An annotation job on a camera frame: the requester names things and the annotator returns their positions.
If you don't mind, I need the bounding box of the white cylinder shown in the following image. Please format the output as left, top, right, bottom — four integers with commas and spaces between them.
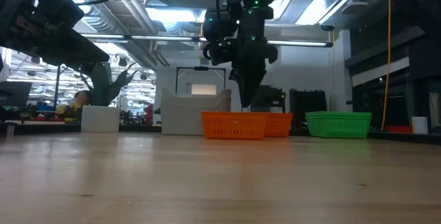
411, 116, 429, 135

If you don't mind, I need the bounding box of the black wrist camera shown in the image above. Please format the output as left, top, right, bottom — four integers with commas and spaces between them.
202, 8, 239, 67
40, 0, 85, 28

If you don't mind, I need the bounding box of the black cabinet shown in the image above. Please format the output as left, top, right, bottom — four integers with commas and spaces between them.
289, 88, 327, 130

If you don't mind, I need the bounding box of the thin yellow cable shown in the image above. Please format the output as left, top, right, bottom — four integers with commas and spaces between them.
380, 0, 393, 131

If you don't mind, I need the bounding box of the artificial green leafy plant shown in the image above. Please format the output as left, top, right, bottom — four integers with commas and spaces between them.
77, 61, 139, 107

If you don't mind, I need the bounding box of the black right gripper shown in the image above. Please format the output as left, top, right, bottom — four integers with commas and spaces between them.
228, 6, 278, 108

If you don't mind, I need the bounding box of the red flat object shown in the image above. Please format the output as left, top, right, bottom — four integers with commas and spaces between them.
384, 125, 413, 134

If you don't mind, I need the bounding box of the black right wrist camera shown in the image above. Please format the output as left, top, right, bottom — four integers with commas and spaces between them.
202, 8, 239, 67

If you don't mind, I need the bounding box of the grey plastic bin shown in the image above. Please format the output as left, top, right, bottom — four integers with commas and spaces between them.
161, 95, 232, 107
161, 103, 232, 136

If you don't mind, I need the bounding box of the person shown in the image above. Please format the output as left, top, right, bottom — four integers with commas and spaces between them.
73, 90, 93, 113

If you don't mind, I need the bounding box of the thin black stand frame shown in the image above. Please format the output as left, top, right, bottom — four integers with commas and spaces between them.
54, 64, 63, 110

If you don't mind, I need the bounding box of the silver ventilation duct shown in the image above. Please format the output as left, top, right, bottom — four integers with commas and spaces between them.
41, 0, 170, 68

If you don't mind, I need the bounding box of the black background rig frame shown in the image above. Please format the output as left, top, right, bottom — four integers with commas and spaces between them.
175, 65, 227, 96

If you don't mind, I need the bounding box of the black monitor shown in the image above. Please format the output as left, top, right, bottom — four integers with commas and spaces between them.
0, 81, 33, 110

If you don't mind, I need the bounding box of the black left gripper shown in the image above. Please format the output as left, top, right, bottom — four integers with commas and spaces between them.
0, 0, 111, 77

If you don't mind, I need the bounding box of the white round plant pot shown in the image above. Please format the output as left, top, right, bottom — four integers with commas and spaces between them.
81, 105, 121, 134

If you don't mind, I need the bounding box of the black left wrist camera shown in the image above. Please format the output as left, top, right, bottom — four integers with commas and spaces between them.
40, 0, 85, 28

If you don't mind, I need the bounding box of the black appliance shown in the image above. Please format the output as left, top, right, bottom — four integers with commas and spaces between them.
249, 85, 287, 114

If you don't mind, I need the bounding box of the long ceiling light tube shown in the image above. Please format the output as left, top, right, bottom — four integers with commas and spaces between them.
81, 32, 334, 48

